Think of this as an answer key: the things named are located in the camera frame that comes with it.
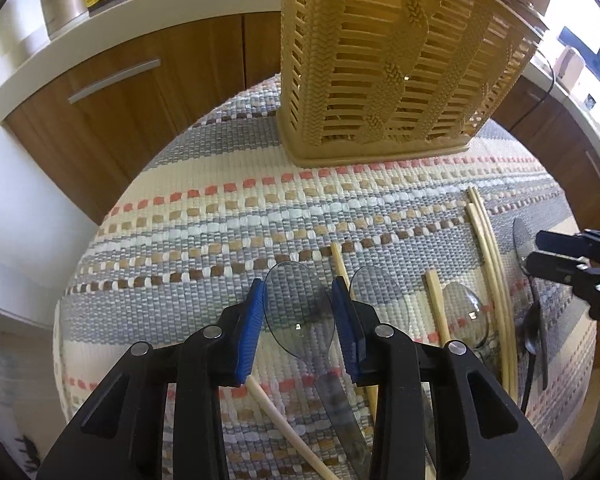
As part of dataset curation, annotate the yellow woven plastic utensil basket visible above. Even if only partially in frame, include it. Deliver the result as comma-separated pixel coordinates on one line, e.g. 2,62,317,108
278,0,540,168

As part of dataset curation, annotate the white kitchen countertop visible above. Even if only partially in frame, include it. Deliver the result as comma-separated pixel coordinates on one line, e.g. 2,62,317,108
0,0,600,161

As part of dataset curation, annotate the striped woven table mat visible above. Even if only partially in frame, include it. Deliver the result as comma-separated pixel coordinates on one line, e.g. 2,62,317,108
52,74,598,480

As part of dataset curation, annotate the white kettle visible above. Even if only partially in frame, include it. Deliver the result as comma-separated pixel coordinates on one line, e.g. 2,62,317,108
557,45,586,86

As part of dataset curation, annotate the wooden chopstick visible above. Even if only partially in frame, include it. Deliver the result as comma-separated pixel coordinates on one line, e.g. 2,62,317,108
244,376,341,480
330,242,381,421
425,270,452,348
466,203,513,396
470,186,520,403

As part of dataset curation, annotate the black plastic spoon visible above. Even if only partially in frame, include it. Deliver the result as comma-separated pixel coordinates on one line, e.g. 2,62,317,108
519,300,543,411

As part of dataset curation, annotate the wooden kitchen cabinet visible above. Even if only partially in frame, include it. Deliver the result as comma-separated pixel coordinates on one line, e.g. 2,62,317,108
2,10,600,226

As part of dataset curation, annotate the clear plastic spoon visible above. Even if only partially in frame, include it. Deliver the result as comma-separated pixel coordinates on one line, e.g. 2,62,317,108
263,260,373,480
441,282,492,361
349,265,412,346
512,217,549,392

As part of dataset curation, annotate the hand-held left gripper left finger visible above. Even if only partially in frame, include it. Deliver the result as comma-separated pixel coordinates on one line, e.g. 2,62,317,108
37,279,264,480

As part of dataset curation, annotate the black power cable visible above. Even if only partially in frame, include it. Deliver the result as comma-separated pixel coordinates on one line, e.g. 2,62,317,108
510,62,556,131

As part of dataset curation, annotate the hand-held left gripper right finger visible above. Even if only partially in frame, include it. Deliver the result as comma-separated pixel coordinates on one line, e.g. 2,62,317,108
331,276,563,480

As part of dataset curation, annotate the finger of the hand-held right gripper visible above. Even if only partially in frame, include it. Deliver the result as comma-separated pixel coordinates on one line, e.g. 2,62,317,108
526,252,600,322
536,229,600,269

